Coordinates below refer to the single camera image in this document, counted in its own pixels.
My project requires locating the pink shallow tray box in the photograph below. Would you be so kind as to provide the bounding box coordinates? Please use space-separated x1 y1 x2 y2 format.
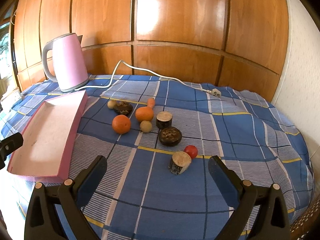
7 91 88 183

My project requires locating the blue plaid tablecloth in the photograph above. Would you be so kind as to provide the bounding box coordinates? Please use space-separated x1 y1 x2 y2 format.
1 74 315 240

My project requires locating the dark brown fruit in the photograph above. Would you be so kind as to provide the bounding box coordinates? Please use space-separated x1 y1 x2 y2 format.
113 101 133 116
159 127 182 147

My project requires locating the white power cord with plug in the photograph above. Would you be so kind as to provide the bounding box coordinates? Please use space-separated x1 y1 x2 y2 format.
74 60 222 98

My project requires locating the pink electric kettle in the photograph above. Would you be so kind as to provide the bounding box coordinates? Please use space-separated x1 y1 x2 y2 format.
42 33 89 92

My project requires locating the small beige ball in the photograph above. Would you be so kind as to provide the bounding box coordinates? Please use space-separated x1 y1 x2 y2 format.
107 100 117 109
140 120 152 133

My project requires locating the small orange carrot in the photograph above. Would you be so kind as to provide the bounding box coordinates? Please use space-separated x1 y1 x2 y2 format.
147 98 155 109

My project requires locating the orange tangerine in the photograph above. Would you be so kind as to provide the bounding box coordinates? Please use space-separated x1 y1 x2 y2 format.
135 106 154 122
112 115 131 134

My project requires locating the red cherry tomato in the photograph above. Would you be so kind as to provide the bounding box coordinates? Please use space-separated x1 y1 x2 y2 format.
184 145 198 159

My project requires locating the wooden panel cabinet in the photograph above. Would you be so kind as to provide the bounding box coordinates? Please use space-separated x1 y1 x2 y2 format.
14 0 289 101

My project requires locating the cut cylinder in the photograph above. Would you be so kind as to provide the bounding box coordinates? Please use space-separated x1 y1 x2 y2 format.
168 151 192 175

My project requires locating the dark cylinder beige top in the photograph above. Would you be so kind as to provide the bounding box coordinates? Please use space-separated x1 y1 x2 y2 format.
156 111 173 129

